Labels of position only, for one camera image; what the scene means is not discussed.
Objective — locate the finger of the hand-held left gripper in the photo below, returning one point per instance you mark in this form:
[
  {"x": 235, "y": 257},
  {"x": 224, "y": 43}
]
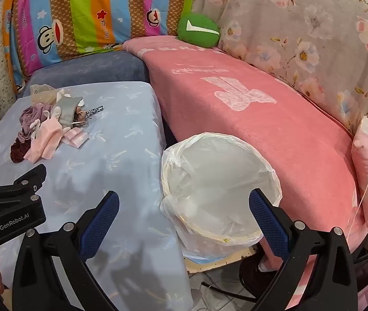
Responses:
[{"x": 25, "y": 176}]

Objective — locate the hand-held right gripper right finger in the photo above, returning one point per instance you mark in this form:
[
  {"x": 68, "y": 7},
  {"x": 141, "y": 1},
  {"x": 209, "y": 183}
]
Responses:
[{"x": 268, "y": 223}]

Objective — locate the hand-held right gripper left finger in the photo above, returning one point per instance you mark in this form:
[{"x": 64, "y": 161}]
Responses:
[{"x": 101, "y": 223}]

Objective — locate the dark red scrunchie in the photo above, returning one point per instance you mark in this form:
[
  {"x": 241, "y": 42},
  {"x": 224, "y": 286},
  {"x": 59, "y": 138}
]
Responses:
[{"x": 18, "y": 152}]

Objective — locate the mauve scrunchie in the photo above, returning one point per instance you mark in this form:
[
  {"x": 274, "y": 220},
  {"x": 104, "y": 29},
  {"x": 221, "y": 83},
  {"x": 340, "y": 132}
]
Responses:
[{"x": 31, "y": 118}]

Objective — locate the pink cloth hair accessory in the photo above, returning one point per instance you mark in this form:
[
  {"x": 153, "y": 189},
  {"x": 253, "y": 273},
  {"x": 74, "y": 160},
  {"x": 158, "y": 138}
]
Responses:
[{"x": 77, "y": 139}]

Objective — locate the bin with white plastic bag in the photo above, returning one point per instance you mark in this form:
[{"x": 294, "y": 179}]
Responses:
[{"x": 210, "y": 175}]

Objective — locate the grey pouch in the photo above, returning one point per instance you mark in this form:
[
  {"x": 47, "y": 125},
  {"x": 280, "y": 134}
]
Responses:
[{"x": 69, "y": 108}]

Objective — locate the beige mesh fabric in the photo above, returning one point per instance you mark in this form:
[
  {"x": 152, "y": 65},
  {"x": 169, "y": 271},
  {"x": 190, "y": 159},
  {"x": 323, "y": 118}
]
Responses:
[{"x": 43, "y": 94}]

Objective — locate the wooden board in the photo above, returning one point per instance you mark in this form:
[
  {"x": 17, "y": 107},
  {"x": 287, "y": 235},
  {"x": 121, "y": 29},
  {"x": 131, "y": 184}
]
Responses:
[{"x": 203, "y": 264}]

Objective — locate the light blue palm-print cloth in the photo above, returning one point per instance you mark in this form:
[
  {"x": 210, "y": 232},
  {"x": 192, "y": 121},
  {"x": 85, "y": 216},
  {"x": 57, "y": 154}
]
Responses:
[{"x": 116, "y": 136}]

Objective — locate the pink blanket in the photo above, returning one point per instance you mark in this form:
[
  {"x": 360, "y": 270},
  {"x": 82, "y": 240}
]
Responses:
[{"x": 235, "y": 120}]

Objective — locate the blue-grey sofa cushion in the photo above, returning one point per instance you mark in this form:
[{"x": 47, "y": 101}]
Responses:
[{"x": 90, "y": 71}]

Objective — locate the colourful monkey print pillow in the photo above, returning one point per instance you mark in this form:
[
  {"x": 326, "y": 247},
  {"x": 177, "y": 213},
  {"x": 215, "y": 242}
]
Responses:
[{"x": 74, "y": 13}]

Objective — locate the green round cushion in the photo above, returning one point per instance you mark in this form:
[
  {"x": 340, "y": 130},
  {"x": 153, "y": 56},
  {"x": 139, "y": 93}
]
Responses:
[{"x": 200, "y": 39}]

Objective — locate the grey floral quilt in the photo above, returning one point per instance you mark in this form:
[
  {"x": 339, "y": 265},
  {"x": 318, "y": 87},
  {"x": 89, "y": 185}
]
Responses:
[{"x": 300, "y": 22}]

